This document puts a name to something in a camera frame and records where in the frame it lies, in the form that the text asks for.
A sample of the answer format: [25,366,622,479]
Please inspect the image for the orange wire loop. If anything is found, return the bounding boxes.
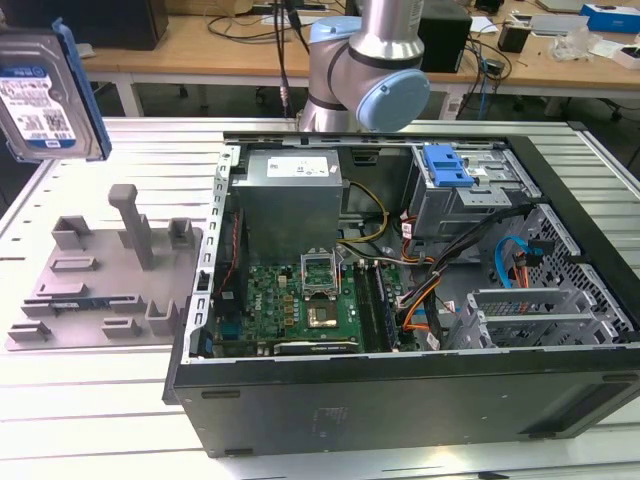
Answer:
[402,294,432,334]

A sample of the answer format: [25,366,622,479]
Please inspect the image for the gray power supply unit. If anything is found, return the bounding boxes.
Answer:
[230,149,344,254]

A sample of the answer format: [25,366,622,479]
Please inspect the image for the black cable bundle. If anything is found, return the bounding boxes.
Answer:
[397,203,539,314]

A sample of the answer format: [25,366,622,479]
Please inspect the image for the small black box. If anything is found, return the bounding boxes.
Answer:
[497,22,532,54]

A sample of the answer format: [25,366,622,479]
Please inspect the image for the black case fan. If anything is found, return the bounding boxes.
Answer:
[219,207,247,301]

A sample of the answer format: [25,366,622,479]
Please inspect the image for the green motherboard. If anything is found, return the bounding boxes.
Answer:
[212,259,419,357]

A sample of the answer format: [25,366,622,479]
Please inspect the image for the clear plastic bags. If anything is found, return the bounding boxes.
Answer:
[549,27,601,62]

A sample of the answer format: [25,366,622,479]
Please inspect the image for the red black twisted wire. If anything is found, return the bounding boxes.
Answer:
[221,212,244,297]

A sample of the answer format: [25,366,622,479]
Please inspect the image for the gray parts rack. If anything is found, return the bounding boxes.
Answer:
[3,183,207,352]

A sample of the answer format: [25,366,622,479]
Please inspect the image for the yellow wire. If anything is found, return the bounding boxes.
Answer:
[335,180,392,247]

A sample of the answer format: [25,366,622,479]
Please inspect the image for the installed RAM stick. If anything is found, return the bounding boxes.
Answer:
[353,262,384,352]
[373,264,401,349]

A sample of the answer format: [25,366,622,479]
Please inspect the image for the blue white carton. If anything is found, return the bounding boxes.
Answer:
[579,2,640,34]

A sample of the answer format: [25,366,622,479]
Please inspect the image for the hard disk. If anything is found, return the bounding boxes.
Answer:
[0,17,112,164]

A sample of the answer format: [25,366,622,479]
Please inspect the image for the wooden desk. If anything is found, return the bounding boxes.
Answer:
[82,12,464,119]
[444,0,640,121]

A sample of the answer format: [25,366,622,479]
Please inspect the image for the large black computer box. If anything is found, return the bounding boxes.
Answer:
[0,0,169,51]

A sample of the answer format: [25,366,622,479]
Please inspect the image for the black speaker box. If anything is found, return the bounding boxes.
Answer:
[422,12,474,75]

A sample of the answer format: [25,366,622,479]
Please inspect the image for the gray wire bundle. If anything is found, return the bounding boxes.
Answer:
[339,252,436,267]

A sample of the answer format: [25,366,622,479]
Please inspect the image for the thin black cable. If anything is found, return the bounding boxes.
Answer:
[272,0,307,119]

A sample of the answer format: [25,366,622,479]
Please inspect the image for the small white box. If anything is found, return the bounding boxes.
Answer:
[612,43,640,69]

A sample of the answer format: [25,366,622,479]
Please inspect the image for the black graphics card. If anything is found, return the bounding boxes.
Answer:
[259,338,362,357]

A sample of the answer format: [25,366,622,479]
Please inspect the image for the metal socket cover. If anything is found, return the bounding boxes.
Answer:
[298,247,343,298]

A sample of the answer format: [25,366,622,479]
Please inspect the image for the blue data wire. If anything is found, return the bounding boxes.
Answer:
[493,234,554,291]

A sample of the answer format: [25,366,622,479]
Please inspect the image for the gray metal drive cage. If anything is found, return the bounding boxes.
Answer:
[407,143,542,242]

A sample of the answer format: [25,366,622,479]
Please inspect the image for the empty blue disk carrier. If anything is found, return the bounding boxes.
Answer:
[422,143,475,190]

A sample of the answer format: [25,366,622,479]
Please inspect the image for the CPU socket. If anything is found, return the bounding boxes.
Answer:
[304,297,342,331]

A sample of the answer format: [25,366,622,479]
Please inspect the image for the orange power wire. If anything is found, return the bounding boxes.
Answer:
[512,252,532,290]

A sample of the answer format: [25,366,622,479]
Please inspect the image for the spare RAM stick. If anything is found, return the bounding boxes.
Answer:
[49,298,110,312]

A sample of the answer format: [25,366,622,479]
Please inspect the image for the black open PC case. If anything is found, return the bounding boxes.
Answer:
[162,130,640,459]

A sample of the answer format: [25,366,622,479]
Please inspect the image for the flat gray device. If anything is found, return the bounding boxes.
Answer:
[529,13,590,36]

